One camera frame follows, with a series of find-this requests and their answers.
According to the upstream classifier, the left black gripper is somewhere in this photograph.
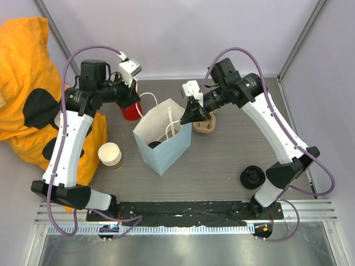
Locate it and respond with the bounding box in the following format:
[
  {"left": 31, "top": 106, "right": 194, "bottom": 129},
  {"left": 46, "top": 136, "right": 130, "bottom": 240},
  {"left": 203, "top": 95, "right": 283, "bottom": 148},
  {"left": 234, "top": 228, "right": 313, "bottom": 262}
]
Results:
[{"left": 98, "top": 72, "right": 141, "bottom": 110}]

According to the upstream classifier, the brown pulp cup carrier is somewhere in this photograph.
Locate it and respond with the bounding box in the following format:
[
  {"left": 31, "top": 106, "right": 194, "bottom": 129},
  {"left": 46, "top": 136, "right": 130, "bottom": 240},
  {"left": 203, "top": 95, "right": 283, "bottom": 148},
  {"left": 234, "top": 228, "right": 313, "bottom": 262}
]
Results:
[{"left": 164, "top": 130, "right": 178, "bottom": 141}]

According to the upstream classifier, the light blue paper bag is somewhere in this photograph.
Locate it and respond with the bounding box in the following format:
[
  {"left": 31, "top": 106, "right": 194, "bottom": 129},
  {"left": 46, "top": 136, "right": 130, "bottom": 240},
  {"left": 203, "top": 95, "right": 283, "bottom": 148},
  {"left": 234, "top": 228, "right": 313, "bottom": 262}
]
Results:
[{"left": 133, "top": 98, "right": 192, "bottom": 175}]

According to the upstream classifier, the single black cup lid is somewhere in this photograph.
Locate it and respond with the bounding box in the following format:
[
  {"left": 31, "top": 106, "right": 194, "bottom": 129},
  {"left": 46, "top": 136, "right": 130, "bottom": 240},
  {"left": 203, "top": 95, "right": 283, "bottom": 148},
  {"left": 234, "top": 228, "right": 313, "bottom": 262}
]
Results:
[{"left": 148, "top": 141, "right": 161, "bottom": 149}]

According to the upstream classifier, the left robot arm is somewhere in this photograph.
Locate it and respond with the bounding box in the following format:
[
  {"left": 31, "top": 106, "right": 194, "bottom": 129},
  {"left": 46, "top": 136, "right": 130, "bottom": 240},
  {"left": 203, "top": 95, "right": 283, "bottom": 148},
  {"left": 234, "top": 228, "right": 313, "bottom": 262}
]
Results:
[{"left": 31, "top": 59, "right": 141, "bottom": 221}]

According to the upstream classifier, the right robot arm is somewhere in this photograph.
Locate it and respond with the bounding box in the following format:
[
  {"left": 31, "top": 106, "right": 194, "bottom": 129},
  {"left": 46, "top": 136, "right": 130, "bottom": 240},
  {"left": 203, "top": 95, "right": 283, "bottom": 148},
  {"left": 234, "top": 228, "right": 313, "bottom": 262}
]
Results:
[{"left": 180, "top": 58, "right": 320, "bottom": 219}]

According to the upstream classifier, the red cup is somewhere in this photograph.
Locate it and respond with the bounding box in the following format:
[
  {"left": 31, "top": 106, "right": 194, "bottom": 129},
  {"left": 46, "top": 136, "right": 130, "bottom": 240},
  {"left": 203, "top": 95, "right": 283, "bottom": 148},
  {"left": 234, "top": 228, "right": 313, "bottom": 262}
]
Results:
[{"left": 121, "top": 103, "right": 143, "bottom": 121}]

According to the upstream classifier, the brown cup carrier stack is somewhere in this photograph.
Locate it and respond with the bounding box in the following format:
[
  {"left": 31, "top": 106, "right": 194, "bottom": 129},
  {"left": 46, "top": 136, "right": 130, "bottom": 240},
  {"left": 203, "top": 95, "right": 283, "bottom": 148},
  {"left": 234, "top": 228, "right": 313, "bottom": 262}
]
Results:
[{"left": 192, "top": 110, "right": 216, "bottom": 134}]

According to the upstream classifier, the paper cup stack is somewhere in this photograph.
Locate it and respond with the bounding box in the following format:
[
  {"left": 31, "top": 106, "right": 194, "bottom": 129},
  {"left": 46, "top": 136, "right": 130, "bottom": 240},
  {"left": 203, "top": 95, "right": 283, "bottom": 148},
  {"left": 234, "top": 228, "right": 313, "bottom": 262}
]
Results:
[{"left": 98, "top": 142, "right": 123, "bottom": 170}]

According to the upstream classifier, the black lid stack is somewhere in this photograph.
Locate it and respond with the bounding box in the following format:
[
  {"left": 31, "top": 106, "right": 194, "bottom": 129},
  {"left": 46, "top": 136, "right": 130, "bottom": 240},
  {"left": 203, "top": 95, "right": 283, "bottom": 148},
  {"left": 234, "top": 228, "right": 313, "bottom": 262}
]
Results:
[{"left": 240, "top": 165, "right": 266, "bottom": 190}]

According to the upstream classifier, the orange cartoon cloth bag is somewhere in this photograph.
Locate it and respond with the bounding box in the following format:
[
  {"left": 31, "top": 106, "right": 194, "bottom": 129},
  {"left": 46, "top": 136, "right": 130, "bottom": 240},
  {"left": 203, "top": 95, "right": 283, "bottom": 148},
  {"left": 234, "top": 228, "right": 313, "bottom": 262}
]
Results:
[{"left": 0, "top": 16, "right": 108, "bottom": 213}]

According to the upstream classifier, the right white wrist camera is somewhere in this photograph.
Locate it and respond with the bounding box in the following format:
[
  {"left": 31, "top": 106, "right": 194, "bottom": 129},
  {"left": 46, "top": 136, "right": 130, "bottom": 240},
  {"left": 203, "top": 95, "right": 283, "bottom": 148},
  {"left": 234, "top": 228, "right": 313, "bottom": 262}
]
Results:
[{"left": 181, "top": 80, "right": 203, "bottom": 100}]

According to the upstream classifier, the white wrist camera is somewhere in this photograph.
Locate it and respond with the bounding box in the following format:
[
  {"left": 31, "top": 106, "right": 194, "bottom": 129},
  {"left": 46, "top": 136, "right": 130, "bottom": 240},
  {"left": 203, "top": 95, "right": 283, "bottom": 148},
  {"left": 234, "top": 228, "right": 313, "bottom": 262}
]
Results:
[
  {"left": 181, "top": 80, "right": 203, "bottom": 100},
  {"left": 117, "top": 52, "right": 142, "bottom": 87}
]

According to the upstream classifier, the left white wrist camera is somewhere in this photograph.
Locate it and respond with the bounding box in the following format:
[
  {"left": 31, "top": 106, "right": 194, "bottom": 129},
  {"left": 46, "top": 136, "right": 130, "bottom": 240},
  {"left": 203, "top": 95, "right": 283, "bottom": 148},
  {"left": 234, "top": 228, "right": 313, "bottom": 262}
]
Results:
[{"left": 117, "top": 52, "right": 142, "bottom": 87}]

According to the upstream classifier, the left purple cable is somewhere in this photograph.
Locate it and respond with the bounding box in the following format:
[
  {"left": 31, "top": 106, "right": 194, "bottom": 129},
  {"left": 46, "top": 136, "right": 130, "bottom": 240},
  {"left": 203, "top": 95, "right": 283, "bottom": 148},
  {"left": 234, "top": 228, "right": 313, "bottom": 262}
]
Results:
[{"left": 46, "top": 45, "right": 144, "bottom": 241}]

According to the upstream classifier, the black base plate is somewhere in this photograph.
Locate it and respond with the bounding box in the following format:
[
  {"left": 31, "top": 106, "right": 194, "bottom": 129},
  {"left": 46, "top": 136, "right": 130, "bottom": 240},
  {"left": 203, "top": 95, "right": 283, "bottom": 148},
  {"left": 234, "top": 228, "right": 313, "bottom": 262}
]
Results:
[{"left": 85, "top": 199, "right": 284, "bottom": 227}]

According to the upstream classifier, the white slotted cable duct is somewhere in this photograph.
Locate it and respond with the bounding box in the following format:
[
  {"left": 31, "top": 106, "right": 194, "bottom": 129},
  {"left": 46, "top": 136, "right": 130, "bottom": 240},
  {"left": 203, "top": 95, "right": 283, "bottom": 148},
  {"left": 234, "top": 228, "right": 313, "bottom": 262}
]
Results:
[{"left": 47, "top": 224, "right": 256, "bottom": 236}]

